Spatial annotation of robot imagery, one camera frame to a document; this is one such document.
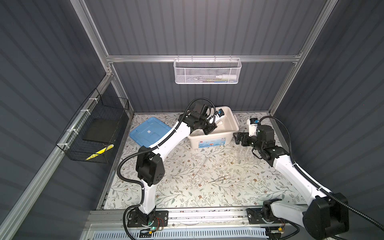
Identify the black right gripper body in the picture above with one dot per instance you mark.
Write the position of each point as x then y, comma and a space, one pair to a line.
250, 141

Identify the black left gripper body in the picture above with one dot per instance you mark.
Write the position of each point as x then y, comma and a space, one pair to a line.
204, 125

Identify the white plastic storage bin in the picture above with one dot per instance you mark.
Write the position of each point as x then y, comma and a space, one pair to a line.
221, 136

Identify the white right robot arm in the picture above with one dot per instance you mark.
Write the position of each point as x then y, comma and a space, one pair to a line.
325, 214

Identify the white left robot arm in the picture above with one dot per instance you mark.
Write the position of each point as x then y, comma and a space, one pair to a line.
150, 161

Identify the clear test tube rack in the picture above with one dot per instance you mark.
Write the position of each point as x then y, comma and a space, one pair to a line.
245, 156

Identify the white bottle in basket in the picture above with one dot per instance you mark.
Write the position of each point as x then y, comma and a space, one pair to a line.
227, 77

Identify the blue plastic bin lid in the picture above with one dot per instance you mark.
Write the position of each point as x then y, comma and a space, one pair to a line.
149, 132

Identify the metal tweezers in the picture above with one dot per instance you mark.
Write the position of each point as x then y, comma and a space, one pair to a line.
221, 179

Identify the black pad in basket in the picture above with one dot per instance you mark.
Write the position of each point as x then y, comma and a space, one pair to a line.
101, 131

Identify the white wire mesh basket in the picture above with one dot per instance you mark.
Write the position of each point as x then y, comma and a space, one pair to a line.
204, 71

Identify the black wire mesh basket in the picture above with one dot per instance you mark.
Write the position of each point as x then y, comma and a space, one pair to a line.
100, 106

